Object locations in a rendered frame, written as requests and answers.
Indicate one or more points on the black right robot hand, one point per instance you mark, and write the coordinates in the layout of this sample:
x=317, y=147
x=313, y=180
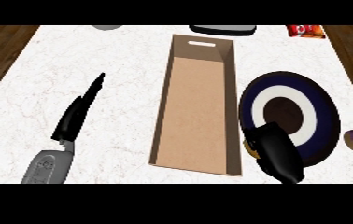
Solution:
x=277, y=150

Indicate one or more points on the yellow-brown squash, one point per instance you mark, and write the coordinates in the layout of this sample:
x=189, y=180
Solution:
x=248, y=148

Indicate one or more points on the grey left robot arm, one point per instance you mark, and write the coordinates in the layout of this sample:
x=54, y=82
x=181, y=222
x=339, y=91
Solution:
x=47, y=167

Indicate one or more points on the dark blue white plate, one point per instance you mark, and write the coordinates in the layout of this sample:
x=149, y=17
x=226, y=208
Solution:
x=316, y=109

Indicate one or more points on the brown cardboard box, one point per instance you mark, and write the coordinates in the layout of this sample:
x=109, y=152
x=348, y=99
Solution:
x=196, y=109

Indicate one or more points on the brown round object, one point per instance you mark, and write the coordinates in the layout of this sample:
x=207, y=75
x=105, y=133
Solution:
x=348, y=139

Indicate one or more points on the red snack packet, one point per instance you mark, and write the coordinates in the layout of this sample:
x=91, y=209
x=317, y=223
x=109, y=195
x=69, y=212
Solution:
x=306, y=31

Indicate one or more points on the grey round object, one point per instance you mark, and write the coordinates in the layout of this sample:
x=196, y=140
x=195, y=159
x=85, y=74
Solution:
x=106, y=27

